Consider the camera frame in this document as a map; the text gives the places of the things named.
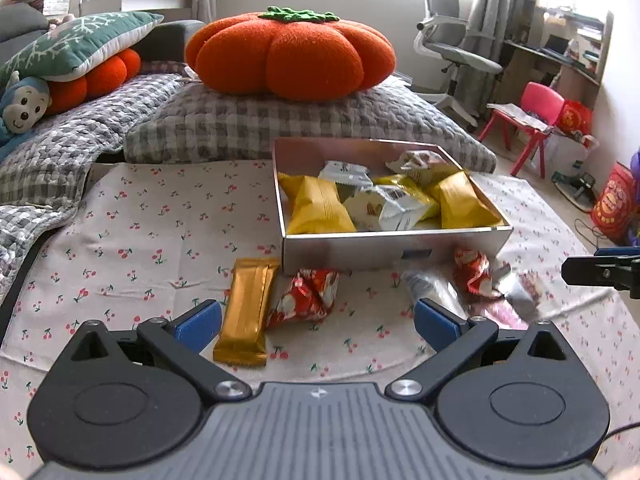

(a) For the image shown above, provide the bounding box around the yellow snack bag right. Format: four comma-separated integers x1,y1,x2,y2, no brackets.
428,171,502,230

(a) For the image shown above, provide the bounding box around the silver foil snack packet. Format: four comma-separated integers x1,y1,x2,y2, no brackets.
492,263,542,322

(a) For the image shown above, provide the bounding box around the grey checked blanket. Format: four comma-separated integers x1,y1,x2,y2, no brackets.
1,72,188,295

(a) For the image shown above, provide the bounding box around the yellow snack bag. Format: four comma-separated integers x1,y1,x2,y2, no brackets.
428,171,502,230
278,172,356,235

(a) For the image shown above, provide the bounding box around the red triangular snack packet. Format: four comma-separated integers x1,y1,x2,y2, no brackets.
266,270,340,328

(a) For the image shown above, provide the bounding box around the blue monkey plush toy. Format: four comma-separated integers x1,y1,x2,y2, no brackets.
1,70,51,146

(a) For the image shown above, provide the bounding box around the orange caterpillar plush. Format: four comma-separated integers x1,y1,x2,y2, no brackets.
46,49,141,115

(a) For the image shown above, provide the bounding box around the red crumpled snack packet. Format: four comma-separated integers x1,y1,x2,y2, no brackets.
454,248,502,302

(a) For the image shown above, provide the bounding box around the gold wafer bar wrapper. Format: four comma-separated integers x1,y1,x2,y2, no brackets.
213,258,280,367

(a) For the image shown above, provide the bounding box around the red bag by desk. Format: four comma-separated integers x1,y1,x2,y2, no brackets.
555,100,592,134

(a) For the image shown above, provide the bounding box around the white nut snack packet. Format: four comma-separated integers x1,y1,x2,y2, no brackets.
344,185,440,232

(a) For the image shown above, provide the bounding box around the wooden desk with clutter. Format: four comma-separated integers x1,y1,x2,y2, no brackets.
490,0,614,110

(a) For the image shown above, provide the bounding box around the red gift bag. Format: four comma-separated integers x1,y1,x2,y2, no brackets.
590,162,637,245

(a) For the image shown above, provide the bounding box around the green snowflake pillow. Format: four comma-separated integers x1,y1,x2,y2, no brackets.
1,11,164,87

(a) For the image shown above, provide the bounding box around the red child chair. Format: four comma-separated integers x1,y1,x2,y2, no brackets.
478,81,565,179

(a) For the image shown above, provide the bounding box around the grey checked pillow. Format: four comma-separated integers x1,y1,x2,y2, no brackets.
124,76,497,174

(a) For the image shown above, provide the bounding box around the yellow snack bag left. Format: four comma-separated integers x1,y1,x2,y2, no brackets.
278,172,356,235

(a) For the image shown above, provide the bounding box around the pink snack packet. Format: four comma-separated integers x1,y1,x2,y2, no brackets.
473,298,528,330

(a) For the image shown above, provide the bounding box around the clear rice cracker packet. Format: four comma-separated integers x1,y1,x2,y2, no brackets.
400,270,468,318

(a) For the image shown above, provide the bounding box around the orange pumpkin plush cushion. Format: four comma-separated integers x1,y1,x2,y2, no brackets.
184,6,396,102

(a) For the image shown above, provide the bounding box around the white office chair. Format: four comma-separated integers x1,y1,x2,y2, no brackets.
413,0,502,128

